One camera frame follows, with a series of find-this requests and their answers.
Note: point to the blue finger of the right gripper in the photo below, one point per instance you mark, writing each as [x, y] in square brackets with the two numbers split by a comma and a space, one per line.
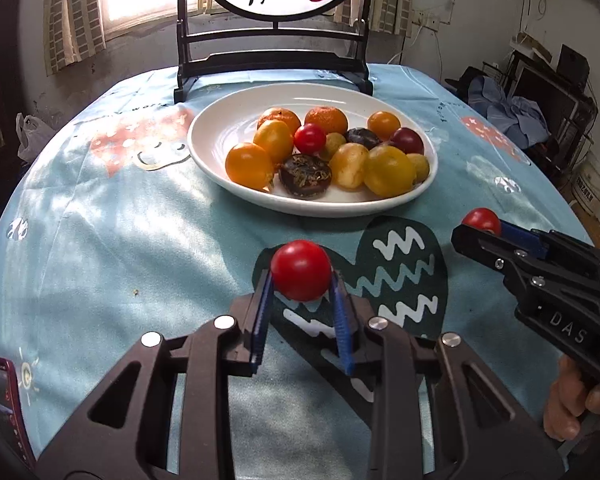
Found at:
[529, 241]

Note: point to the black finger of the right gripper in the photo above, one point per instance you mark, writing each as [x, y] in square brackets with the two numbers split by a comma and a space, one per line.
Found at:
[486, 248]

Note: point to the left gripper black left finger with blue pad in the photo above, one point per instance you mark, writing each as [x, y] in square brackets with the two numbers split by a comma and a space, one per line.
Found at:
[162, 411]

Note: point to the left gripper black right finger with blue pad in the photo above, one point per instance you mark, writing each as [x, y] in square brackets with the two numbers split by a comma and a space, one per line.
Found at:
[439, 412]

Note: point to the red cherry tomato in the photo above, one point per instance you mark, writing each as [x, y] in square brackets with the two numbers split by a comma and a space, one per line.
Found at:
[483, 219]
[301, 270]

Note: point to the small yellow green fruit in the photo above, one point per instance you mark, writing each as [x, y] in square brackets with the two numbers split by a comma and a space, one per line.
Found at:
[421, 166]

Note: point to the large yellow fruit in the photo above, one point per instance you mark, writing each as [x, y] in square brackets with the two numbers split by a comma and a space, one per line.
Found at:
[388, 172]

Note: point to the dark red plum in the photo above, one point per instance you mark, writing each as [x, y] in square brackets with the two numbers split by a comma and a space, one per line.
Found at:
[408, 141]

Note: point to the small orange fruit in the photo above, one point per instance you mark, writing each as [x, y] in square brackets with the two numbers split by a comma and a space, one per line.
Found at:
[383, 124]

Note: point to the yellowish brown small fruit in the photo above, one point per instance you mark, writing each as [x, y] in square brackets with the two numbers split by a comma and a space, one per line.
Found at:
[348, 165]

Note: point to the dark purple plum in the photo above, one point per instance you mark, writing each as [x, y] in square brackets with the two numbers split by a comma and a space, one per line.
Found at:
[362, 136]

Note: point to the yellow orange fruit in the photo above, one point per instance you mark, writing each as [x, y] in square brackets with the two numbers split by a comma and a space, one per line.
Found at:
[334, 141]

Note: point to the dark brown tea ball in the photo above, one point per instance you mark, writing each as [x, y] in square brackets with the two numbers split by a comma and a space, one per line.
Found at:
[305, 175]

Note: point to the large orange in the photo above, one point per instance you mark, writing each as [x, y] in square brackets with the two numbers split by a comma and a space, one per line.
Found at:
[282, 115]

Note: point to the orange persimmon fruit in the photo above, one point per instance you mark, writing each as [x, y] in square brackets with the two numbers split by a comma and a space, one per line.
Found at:
[249, 165]

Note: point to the person's right hand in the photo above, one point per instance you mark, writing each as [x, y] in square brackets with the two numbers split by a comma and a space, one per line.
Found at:
[567, 400]

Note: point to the white bucket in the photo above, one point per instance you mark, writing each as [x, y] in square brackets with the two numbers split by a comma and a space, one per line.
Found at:
[586, 184]

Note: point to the blue clothes pile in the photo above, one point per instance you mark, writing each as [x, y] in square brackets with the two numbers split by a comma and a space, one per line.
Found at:
[520, 119]

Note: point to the black monitor shelf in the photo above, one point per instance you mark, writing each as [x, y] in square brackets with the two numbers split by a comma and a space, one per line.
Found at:
[568, 112]

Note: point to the red phone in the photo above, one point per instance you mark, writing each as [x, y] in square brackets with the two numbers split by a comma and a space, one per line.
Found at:
[12, 428]

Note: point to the light blue patterned tablecloth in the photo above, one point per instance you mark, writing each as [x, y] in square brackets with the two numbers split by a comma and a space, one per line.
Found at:
[116, 232]

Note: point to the right beige curtain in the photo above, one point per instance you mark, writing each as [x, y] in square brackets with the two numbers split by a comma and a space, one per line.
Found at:
[392, 17]

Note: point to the beige curtain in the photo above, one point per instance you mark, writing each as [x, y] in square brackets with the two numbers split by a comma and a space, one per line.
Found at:
[392, 17]
[73, 31]

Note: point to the white plastic bag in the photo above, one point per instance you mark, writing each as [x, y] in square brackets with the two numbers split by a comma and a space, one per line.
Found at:
[33, 135]

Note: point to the black framed round painting screen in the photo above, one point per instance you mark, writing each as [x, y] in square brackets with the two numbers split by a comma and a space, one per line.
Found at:
[273, 19]

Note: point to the left beige curtain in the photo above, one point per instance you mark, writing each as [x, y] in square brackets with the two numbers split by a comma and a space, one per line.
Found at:
[73, 31]

